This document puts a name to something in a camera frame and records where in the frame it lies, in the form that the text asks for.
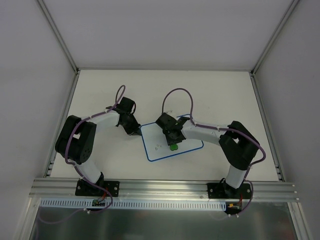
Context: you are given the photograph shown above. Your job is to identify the green bone-shaped eraser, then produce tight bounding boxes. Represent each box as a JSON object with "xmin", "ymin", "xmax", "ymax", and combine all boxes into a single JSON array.
[{"xmin": 169, "ymin": 144, "xmax": 179, "ymax": 151}]

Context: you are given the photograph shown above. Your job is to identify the blue-framed whiteboard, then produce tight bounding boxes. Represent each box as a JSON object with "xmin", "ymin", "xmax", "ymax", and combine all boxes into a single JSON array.
[{"xmin": 140, "ymin": 122, "xmax": 204, "ymax": 162}]

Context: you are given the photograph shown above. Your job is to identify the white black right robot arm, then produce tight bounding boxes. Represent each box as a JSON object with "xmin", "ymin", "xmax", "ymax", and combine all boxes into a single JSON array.
[{"xmin": 156, "ymin": 117, "xmax": 261, "ymax": 198}]

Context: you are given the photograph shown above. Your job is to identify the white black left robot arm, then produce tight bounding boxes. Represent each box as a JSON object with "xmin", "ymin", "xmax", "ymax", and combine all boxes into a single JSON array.
[{"xmin": 55, "ymin": 110, "xmax": 141, "ymax": 196}]

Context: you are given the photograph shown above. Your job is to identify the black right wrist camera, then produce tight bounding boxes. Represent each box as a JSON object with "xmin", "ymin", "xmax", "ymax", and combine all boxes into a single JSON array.
[{"xmin": 155, "ymin": 112, "xmax": 177, "ymax": 130}]

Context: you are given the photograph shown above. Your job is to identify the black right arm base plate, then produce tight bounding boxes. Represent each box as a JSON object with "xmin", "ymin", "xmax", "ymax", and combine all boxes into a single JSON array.
[{"xmin": 206, "ymin": 182, "xmax": 253, "ymax": 200}]

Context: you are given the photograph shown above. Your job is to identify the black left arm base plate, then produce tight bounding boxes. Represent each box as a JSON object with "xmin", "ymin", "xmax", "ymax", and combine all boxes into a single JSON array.
[{"xmin": 75, "ymin": 179, "xmax": 120, "ymax": 197}]

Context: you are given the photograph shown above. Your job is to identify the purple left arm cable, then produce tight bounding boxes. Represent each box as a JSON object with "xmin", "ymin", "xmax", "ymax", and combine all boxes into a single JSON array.
[{"xmin": 37, "ymin": 85, "xmax": 126, "ymax": 224}]

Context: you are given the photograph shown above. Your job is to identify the aluminium mounting rail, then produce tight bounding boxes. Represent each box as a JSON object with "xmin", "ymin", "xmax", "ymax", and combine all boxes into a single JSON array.
[{"xmin": 28, "ymin": 177, "xmax": 300, "ymax": 203}]

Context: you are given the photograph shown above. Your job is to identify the white slotted cable duct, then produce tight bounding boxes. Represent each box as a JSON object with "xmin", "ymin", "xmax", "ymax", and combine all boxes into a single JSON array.
[{"xmin": 39, "ymin": 197, "xmax": 227, "ymax": 212}]

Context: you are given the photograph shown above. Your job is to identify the left aluminium frame post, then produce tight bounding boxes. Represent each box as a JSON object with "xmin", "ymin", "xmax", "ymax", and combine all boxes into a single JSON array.
[{"xmin": 35, "ymin": 0, "xmax": 79, "ymax": 74}]

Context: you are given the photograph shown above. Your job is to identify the aluminium frame post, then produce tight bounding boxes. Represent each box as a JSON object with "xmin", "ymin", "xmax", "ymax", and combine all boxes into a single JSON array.
[
  {"xmin": 250, "ymin": 0, "xmax": 300, "ymax": 76},
  {"xmin": 35, "ymin": 0, "xmax": 79, "ymax": 74}
]

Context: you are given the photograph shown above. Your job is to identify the right aluminium frame post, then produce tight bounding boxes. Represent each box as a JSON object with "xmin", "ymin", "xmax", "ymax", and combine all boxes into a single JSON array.
[{"xmin": 250, "ymin": 0, "xmax": 300, "ymax": 76}]

